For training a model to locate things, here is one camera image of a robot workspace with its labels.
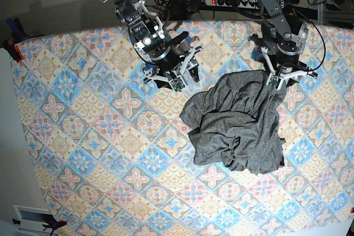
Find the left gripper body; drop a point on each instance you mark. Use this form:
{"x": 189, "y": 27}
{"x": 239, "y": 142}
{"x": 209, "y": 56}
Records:
{"x": 281, "y": 67}

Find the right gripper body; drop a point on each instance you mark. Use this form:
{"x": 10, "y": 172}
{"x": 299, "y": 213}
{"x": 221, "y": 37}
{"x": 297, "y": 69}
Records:
{"x": 166, "y": 59}

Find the grey t-shirt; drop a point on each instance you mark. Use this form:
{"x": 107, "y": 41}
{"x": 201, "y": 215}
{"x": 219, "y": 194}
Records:
{"x": 236, "y": 122}

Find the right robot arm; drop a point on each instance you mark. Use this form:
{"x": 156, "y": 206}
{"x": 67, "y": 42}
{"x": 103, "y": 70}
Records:
{"x": 141, "y": 22}

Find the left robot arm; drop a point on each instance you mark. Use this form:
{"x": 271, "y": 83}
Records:
{"x": 283, "y": 41}

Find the patterned tablecloth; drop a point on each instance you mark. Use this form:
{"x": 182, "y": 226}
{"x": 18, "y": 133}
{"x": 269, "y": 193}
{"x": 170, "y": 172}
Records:
{"x": 112, "y": 156}

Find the red black clamp upper left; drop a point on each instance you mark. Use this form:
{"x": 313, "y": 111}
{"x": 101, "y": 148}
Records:
{"x": 11, "y": 47}

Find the black clamp lower left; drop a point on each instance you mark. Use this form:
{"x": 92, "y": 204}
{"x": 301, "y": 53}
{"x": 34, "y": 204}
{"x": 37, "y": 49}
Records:
{"x": 52, "y": 224}

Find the white floor vent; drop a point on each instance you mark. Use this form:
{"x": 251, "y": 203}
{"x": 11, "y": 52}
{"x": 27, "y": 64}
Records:
{"x": 35, "y": 214}

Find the blue handled clamp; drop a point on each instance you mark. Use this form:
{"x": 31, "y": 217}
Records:
{"x": 17, "y": 30}

